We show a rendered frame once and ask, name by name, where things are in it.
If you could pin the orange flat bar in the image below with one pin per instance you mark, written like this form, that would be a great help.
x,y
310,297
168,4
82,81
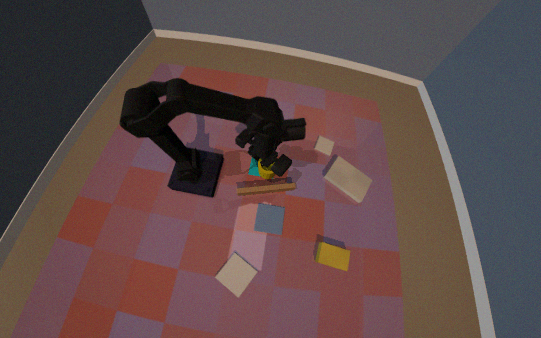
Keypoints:
x,y
265,189

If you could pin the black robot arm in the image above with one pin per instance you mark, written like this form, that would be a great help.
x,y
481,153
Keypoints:
x,y
144,116

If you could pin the yellow rectangular block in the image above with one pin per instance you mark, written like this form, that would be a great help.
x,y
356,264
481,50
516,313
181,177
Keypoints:
x,y
333,256

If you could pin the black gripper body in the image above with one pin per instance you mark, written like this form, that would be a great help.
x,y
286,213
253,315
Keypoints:
x,y
280,165

